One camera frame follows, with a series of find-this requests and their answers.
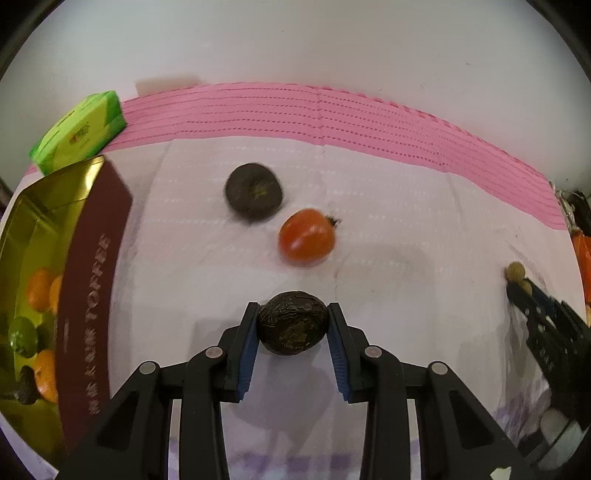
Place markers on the green tomato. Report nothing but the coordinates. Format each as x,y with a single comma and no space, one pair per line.
23,334

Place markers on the yellow-orange citrus fruit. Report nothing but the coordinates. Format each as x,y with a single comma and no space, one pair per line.
46,381

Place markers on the brown longan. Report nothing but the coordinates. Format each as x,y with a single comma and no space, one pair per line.
515,271
526,287

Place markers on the smooth dark round fruit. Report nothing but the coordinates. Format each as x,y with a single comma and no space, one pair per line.
254,194

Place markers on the small red tomato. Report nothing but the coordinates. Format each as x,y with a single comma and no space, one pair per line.
307,236

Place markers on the white paper towel sheet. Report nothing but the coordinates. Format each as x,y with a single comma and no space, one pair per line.
415,277

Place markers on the pink foam mat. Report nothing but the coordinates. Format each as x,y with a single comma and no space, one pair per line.
323,115

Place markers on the green tissue pack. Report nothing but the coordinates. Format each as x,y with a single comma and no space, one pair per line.
78,134

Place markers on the orange citrus fruit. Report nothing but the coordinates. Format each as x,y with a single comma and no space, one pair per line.
39,288

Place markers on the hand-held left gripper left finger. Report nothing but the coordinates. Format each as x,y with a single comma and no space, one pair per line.
249,350

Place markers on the maroon and gold box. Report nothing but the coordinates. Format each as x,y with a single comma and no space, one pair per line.
87,277

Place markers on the orange packet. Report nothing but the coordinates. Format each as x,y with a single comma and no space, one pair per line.
582,249

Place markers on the wrinkled dark round fruit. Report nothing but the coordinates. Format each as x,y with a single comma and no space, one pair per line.
293,323

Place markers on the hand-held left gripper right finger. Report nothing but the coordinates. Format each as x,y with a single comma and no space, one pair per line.
336,353

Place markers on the dark cluttered item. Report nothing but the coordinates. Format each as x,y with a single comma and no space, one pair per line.
569,203

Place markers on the small dark dried fruit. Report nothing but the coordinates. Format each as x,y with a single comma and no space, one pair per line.
23,390

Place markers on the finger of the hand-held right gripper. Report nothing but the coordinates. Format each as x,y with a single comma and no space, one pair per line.
519,297
547,300

